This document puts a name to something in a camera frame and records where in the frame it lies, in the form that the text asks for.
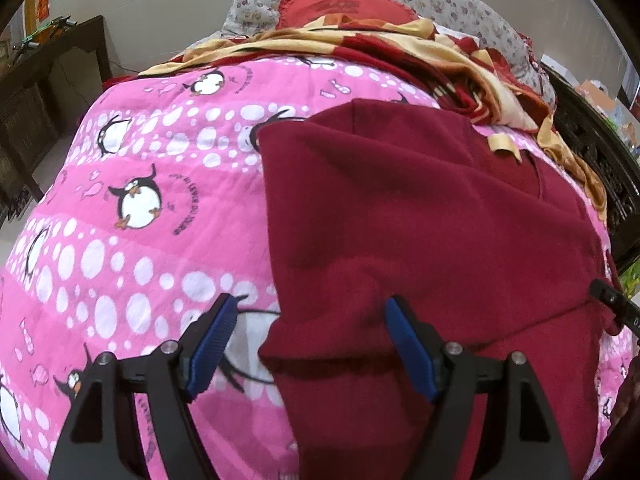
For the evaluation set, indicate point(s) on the red paper wall decoration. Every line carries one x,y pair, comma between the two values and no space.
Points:
44,2

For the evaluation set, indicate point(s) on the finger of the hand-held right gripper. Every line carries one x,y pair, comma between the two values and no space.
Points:
612,302

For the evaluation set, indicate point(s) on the dark wooden table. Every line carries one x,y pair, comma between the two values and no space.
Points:
30,90

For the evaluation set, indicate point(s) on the dark carved wooden bed frame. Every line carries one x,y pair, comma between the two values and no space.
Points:
590,140

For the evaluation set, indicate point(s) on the maroon sweater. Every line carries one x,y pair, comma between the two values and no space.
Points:
425,210

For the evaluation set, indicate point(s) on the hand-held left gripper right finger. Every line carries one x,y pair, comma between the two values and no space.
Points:
407,350

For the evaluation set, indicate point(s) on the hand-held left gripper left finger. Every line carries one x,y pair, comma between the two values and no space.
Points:
215,345

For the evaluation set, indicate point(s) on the red heart-shaped pillow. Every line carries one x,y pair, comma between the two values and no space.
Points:
345,5

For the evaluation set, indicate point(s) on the pink penguin print quilt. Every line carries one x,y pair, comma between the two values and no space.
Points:
150,260

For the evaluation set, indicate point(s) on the red and yellow blanket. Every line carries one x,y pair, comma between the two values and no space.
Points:
400,50

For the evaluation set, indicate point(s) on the pile of tabletop clutter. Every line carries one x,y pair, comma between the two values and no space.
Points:
57,23

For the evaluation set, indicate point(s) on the pile of bedside clutter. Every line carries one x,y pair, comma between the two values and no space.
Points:
607,102

